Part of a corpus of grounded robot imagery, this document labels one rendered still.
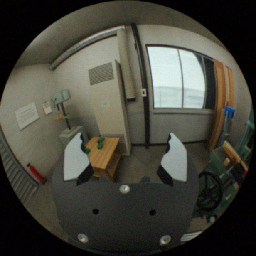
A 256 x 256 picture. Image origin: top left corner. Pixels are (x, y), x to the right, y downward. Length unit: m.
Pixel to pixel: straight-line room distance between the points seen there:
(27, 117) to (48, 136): 0.80
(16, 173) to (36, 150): 0.84
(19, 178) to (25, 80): 2.11
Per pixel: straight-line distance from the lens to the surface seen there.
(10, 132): 2.29
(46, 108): 2.48
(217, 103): 2.14
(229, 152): 0.84
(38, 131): 2.37
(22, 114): 2.30
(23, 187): 2.56
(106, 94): 1.31
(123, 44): 1.56
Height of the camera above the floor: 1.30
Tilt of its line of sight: 27 degrees down
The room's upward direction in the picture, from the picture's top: 8 degrees counter-clockwise
